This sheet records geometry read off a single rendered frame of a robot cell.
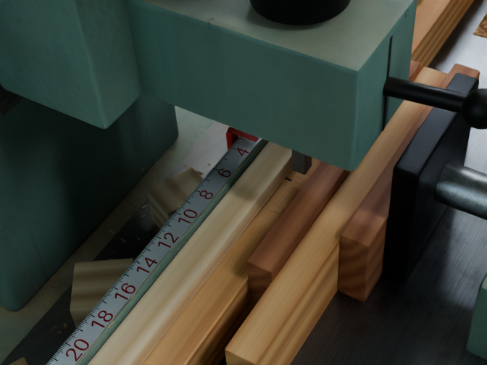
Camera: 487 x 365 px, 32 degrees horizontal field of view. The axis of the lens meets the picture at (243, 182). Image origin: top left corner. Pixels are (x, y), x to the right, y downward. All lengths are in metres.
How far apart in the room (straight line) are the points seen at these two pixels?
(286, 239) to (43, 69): 0.16
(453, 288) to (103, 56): 0.25
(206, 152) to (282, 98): 0.32
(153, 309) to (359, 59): 0.17
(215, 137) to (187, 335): 0.33
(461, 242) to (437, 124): 0.10
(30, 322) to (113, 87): 0.24
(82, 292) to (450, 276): 0.26
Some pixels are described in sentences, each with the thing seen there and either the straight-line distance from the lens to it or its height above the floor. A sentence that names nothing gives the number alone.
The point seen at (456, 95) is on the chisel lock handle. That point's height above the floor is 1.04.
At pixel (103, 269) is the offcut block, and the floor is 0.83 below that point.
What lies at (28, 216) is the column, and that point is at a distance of 0.62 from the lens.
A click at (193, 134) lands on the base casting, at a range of 0.77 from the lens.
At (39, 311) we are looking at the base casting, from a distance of 0.67.
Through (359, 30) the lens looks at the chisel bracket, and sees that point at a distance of 0.43.
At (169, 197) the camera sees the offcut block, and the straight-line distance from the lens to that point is 0.67.
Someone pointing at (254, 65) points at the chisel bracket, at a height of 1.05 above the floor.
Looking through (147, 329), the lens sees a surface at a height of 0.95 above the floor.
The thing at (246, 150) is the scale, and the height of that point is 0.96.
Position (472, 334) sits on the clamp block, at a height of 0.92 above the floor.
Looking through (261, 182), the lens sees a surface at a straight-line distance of 0.52.
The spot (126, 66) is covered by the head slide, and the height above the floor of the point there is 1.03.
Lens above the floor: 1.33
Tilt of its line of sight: 47 degrees down
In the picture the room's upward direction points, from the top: 5 degrees counter-clockwise
